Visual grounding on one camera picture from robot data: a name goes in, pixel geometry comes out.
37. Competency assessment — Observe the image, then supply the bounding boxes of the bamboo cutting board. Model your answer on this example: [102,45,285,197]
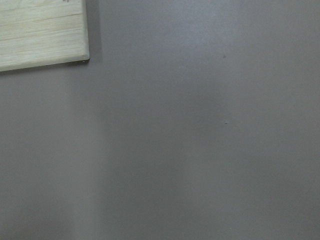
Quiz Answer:
[0,0,90,72]

